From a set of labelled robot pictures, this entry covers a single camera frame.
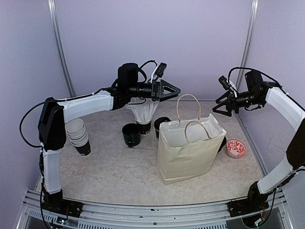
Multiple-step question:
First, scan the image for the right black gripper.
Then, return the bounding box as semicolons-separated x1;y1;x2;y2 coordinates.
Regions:
213;90;264;116

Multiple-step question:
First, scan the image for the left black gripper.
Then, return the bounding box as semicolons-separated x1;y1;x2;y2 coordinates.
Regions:
128;79;182;102

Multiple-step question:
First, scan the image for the cream paper takeout bag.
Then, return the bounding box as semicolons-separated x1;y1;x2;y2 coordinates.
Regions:
156;94;227;186

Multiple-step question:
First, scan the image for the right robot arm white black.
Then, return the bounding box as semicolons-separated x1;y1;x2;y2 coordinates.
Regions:
212;68;305;212

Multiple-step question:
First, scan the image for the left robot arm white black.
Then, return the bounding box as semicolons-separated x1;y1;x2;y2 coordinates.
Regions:
38;63;181;212

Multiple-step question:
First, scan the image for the cup holding white straws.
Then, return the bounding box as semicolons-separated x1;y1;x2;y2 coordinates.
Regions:
126;98;159;135

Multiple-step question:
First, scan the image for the stack of black lids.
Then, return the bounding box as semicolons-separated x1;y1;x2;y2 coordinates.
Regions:
218;137;227;153

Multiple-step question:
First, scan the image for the red patterned white bowl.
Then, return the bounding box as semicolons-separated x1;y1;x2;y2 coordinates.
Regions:
226;138;247;158

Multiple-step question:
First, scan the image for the black cup sleeve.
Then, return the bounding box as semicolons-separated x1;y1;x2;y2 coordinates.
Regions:
122;123;141;148

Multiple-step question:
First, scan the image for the stack of paper cups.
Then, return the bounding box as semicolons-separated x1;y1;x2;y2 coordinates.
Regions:
65;118;91;156

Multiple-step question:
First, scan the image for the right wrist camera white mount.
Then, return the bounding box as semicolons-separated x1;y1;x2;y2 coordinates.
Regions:
218;76;238;97

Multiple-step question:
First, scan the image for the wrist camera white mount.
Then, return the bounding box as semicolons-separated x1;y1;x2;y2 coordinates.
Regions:
151;62;167;82
218;76;238;97

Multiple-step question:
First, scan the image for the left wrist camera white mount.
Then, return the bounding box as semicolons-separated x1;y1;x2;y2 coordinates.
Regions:
151;62;167;82

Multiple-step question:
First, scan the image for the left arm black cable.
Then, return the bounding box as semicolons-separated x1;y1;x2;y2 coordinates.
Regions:
19;60;159;148

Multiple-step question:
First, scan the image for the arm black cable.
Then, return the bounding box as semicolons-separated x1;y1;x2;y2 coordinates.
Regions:
227;67;283;89
19;60;159;148

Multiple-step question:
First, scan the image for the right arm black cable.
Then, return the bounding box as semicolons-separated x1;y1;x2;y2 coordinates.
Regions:
227;67;283;89

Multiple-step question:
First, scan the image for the right aluminium corner post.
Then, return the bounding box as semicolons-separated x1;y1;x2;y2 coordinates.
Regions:
234;0;259;72

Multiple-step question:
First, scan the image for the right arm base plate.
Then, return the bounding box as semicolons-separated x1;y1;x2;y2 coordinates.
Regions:
227;198;269;217

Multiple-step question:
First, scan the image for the aluminium front frame rail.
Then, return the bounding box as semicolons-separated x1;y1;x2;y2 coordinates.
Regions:
13;190;296;229

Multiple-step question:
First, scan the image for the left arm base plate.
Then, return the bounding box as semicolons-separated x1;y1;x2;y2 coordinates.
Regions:
42;199;83;218

